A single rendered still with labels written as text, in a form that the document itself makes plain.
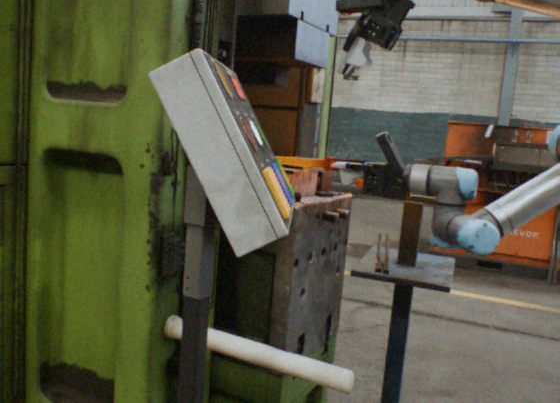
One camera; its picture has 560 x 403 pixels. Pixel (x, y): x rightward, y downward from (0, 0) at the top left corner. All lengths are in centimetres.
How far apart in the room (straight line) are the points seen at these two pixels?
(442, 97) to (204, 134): 833
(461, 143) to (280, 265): 369
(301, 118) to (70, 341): 94
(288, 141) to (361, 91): 749
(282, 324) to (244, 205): 69
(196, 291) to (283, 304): 47
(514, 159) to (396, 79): 466
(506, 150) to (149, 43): 386
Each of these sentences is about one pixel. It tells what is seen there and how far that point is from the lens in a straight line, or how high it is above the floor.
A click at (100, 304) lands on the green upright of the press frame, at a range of 143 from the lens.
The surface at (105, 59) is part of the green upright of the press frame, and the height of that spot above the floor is 123.
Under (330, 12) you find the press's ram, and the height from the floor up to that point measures 142.
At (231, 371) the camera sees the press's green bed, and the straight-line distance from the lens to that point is 152.
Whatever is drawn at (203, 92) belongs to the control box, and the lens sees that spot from 73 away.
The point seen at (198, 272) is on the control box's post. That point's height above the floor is 85.
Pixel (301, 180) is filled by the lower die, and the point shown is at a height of 96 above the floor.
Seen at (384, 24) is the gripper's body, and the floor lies 134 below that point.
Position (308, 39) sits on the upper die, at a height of 133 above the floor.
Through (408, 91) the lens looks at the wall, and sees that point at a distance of 906.
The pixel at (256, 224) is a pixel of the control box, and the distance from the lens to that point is 74.
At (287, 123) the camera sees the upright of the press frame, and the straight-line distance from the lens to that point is 174.
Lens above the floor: 111
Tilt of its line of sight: 8 degrees down
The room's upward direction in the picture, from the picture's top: 5 degrees clockwise
